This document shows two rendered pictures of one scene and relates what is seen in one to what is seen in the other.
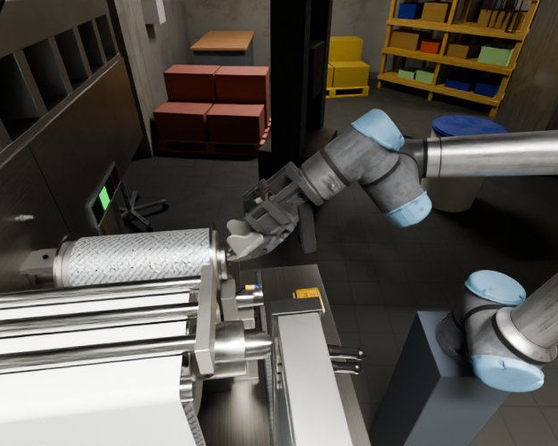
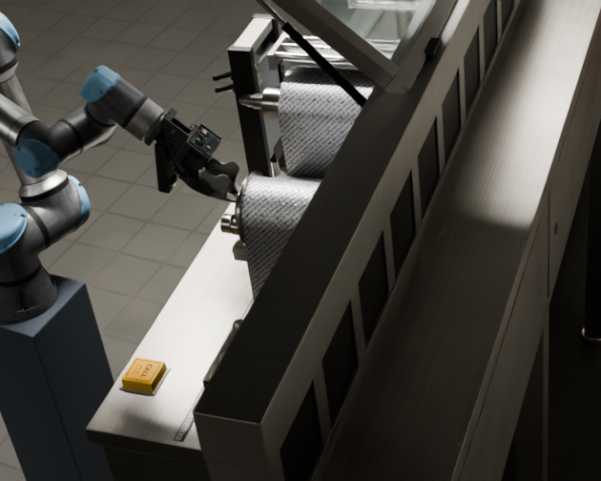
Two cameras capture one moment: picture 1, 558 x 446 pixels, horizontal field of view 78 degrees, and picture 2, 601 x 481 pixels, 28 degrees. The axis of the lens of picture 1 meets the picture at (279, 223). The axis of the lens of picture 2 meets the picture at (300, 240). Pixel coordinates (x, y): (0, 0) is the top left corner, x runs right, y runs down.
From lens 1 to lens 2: 252 cm
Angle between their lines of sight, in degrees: 101
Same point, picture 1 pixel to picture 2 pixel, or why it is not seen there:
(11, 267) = not seen: hidden behind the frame
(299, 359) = (253, 35)
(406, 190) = not seen: hidden behind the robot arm
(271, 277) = (165, 426)
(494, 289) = (12, 213)
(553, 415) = not seen: outside the picture
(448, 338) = (49, 285)
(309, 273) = (109, 416)
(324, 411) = (255, 25)
